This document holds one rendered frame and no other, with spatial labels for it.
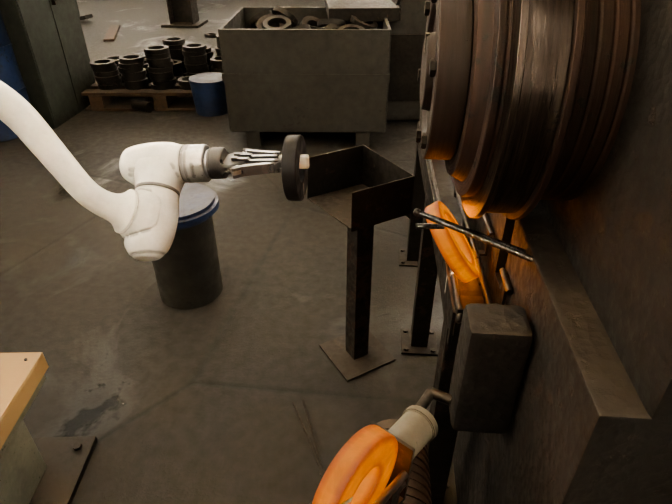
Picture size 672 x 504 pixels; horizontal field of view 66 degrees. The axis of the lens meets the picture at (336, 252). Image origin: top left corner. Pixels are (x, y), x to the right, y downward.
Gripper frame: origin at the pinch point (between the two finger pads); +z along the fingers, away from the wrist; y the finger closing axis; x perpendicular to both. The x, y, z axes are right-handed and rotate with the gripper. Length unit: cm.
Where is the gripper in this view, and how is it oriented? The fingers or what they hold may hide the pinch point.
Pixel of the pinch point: (293, 161)
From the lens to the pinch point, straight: 124.0
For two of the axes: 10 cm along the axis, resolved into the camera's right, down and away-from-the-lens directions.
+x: -0.6, -8.4, -5.4
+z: 9.9, 0.0, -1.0
